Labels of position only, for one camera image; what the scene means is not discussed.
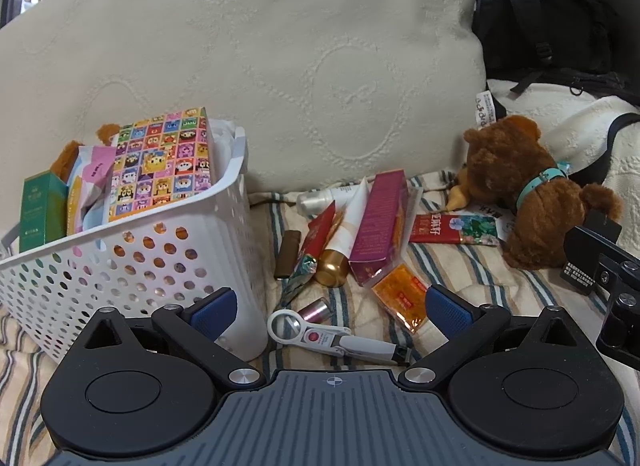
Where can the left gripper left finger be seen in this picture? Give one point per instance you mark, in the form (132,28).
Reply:
(193,332)

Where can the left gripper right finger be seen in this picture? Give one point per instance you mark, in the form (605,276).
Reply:
(468,330)

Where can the orange sauce packet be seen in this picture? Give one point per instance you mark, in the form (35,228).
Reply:
(402,294)

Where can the white magnifier tool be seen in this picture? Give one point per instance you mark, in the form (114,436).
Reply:
(287,327)

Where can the red floral packet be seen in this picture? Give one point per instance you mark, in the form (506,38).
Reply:
(447,228)

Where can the small pink silver bottle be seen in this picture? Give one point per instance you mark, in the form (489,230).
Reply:
(317,312)

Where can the magenta tall box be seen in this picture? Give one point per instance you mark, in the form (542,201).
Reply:
(379,236)

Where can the white tube gold cap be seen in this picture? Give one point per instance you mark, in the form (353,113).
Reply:
(333,266)

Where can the red floral sachet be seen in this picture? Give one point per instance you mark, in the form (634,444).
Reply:
(307,261)

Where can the white perforated plastic basket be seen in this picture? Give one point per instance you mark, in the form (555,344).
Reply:
(178,253)

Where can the brown lipstick tube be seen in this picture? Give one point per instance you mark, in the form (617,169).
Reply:
(287,255)

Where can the brown plush dog toy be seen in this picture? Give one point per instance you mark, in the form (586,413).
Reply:
(507,166)

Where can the striped bed sheet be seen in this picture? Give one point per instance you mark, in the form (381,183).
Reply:
(478,272)

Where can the white spray bottle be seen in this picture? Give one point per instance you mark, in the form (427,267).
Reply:
(313,203)

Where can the colourful cartoon pattern box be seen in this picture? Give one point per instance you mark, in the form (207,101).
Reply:
(159,161)

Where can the pink white pouch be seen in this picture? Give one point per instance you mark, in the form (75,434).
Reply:
(87,183)

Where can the green box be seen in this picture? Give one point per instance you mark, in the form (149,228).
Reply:
(43,210)

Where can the orange plush toy in basket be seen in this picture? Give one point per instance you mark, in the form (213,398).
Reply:
(63,165)

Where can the black backpack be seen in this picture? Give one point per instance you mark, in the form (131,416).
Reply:
(575,43)

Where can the large cream pillow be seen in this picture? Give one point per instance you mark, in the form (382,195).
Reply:
(327,90)

